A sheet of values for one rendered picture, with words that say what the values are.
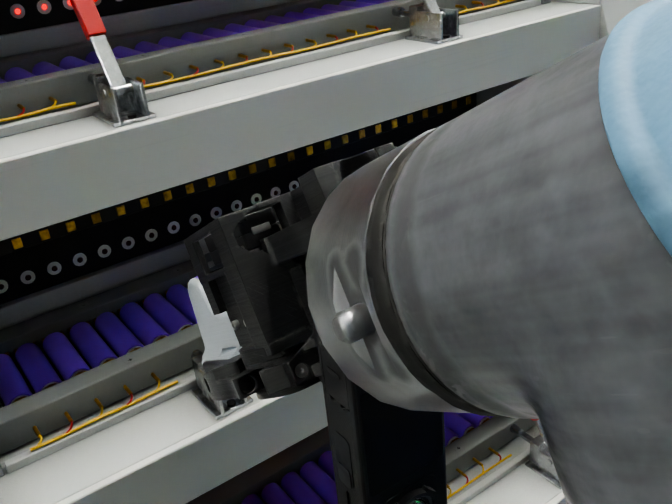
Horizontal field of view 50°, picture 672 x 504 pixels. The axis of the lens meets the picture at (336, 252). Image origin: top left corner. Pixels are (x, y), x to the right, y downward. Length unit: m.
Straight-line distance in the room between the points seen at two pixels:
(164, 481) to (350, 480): 0.20
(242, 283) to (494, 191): 0.17
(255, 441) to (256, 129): 0.21
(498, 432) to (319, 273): 0.50
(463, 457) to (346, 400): 0.41
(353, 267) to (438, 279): 0.04
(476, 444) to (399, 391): 0.47
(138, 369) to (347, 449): 0.25
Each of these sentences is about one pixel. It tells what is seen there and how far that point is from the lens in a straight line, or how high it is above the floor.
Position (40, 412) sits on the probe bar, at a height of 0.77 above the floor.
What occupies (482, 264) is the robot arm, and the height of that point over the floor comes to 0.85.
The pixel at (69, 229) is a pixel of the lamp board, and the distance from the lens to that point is 0.61.
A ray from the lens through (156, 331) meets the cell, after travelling 0.56.
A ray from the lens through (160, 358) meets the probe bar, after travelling 0.53.
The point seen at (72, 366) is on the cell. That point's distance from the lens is 0.55.
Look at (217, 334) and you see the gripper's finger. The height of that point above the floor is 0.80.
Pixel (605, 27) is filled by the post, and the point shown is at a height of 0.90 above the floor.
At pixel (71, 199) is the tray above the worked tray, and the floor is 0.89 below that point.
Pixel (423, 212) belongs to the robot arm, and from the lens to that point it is 0.18.
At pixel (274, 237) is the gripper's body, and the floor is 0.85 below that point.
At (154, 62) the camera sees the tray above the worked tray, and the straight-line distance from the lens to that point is 0.55.
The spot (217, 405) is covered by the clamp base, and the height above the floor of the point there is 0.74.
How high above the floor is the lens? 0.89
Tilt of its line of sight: 9 degrees down
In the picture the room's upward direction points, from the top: 17 degrees counter-clockwise
